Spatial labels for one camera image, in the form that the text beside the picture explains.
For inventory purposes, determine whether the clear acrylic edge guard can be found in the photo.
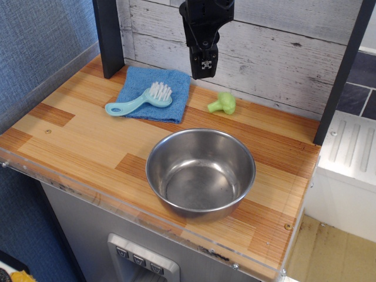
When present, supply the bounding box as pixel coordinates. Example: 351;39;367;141
1;140;320;281

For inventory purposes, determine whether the dark left shelf post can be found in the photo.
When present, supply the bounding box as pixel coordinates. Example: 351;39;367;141
92;0;125;79

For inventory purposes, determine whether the silver dispenser button panel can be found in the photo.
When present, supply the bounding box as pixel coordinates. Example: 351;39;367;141
108;233;180;281

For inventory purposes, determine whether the white toy sink unit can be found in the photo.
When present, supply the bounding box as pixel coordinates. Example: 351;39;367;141
304;111;375;241

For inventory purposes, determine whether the green toy broccoli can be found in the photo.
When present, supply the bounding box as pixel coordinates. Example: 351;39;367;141
207;92;236;115

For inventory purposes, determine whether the stainless steel pot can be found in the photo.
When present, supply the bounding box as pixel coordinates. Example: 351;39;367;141
146;128;256;222

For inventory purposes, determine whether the grey toy fridge cabinet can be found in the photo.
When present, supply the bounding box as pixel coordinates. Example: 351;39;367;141
42;184;283;281

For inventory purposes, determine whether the yellow object bottom left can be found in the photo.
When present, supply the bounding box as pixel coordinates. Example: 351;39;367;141
10;271;36;282

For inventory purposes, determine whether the blue folded cloth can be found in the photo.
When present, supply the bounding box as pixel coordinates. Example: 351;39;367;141
116;66;190;123

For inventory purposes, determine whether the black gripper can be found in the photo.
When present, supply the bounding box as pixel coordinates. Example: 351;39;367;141
179;0;234;79

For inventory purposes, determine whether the light blue dish brush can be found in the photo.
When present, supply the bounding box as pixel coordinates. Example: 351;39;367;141
105;82;172;117

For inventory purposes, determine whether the dark shelf post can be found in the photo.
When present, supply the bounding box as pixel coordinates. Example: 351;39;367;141
92;0;125;79
313;0;375;146

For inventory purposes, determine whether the dark right shelf post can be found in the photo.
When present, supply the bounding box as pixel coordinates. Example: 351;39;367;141
313;0;375;146

